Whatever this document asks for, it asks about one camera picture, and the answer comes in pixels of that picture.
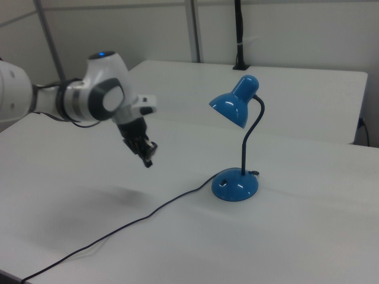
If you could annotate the grey metal partition post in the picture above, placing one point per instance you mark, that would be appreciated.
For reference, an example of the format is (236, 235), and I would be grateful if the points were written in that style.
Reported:
(48, 35)
(194, 29)

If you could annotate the blue desk lamp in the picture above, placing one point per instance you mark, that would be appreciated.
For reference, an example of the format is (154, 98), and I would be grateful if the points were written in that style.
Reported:
(234, 189)

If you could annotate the black pole with clamp foot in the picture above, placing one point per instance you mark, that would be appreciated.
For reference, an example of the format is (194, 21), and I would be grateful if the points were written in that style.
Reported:
(239, 29)

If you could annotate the white adjoining table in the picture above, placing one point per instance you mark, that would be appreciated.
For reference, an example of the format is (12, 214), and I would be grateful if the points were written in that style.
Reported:
(296, 97)

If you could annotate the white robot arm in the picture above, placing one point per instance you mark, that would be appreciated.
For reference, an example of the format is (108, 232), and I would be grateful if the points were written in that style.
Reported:
(103, 77)

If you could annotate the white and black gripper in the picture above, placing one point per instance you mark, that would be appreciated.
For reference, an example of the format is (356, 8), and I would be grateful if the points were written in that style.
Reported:
(133, 127)

